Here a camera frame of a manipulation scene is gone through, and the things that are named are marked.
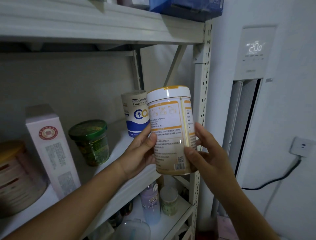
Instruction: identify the person's right hand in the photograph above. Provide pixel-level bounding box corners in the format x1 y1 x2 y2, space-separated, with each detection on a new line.
184 122 237 196

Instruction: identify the person's left hand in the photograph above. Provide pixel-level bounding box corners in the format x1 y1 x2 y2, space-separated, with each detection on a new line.
116 124 159 181

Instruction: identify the white striped canister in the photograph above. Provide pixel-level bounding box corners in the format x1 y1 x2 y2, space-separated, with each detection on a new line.
146 85 198 176

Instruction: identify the white and blue canister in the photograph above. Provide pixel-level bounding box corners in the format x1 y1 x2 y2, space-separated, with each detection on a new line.
121 90 150 137

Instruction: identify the green canister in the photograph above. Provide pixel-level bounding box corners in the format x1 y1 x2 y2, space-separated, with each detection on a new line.
68 119 111 167

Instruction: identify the pink cherry blossom box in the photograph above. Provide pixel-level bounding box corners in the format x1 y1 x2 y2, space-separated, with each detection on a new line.
26 104 82 199

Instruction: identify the beige ribbed canister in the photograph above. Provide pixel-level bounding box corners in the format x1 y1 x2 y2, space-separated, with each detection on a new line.
0 140 48 218

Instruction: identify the white metal shelving unit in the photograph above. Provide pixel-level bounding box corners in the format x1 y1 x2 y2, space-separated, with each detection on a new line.
0 0 213 240

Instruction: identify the person's right forearm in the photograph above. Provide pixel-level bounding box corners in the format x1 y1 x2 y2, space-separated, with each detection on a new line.
215 178 279 240

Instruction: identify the person's left forearm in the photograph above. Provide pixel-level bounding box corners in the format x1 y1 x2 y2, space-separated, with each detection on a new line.
5 163 129 240

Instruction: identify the lavender bottle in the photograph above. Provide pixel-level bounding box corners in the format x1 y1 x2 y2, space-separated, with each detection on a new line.
141 183 162 225

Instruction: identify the dark brown pill jar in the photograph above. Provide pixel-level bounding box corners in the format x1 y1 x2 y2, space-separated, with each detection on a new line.
109 210 123 228
121 200 134 217

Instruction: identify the small green jar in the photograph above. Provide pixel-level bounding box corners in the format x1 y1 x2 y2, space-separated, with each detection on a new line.
160 186 179 217

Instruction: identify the pink carton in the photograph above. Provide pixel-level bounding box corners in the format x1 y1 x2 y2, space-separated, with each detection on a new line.
216 215 240 240

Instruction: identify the clear plastic container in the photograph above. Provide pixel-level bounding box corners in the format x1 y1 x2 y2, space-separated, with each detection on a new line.
111 219 151 240

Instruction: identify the white standing air conditioner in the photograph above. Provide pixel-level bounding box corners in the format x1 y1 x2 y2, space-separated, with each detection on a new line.
197 0 297 233

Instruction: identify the blue plastic bag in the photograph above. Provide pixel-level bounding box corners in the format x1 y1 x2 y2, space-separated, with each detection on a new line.
149 0 224 23

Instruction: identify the black wall cable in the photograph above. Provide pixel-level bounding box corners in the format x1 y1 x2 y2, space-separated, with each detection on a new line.
242 157 302 191

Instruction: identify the white wall socket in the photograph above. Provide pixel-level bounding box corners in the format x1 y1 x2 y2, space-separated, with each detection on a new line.
290 136 316 159

